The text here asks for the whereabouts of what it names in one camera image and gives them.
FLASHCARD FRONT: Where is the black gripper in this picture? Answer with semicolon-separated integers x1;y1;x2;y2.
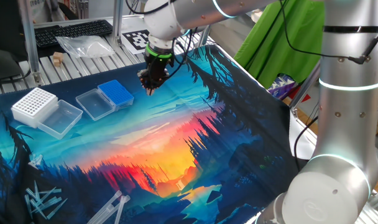
137;56;174;96

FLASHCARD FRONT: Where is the blue pipette tip rack box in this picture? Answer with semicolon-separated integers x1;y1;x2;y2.
75;79;135;121

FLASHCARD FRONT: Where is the white pipette tip rack box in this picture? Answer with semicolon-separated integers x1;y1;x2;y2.
11;86;83;140

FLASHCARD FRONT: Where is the large clear pipette tip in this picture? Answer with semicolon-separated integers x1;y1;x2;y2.
114;194;131;224
86;190;123;224
94;202;116;224

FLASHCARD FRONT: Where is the clear pipette tip bundle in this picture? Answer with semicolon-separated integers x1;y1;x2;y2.
26;153;44;170

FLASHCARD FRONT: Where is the printed forest sunset cloth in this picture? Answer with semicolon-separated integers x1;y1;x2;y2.
0;43;322;224

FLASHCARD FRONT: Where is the black white fiducial marker sheet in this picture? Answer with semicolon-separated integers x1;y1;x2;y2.
120;29;150;55

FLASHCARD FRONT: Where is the clear plastic bag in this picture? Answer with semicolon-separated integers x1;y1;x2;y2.
55;35;116;59

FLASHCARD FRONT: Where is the black computer keyboard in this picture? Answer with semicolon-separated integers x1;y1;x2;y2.
34;19;114;48

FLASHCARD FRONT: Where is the small wooden block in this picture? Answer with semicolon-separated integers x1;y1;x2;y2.
52;51;65;67

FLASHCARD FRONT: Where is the green fabric sheet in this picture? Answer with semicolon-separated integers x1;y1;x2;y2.
234;0;326;90

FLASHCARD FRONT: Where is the purple patterned box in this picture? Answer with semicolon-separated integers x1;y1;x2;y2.
267;73;299;101

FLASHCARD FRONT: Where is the dark grey case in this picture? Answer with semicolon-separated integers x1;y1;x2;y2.
0;46;29;82

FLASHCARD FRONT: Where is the red flat object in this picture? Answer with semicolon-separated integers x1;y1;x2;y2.
287;86;311;103

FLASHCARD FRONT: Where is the black monitor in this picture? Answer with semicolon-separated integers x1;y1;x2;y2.
0;0;25;62

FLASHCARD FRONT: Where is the thin black table cable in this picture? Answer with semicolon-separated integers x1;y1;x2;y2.
0;68;33;87

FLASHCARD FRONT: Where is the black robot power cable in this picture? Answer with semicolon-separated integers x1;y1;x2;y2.
293;116;319;170

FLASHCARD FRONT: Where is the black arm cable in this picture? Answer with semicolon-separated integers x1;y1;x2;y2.
124;0;378;82

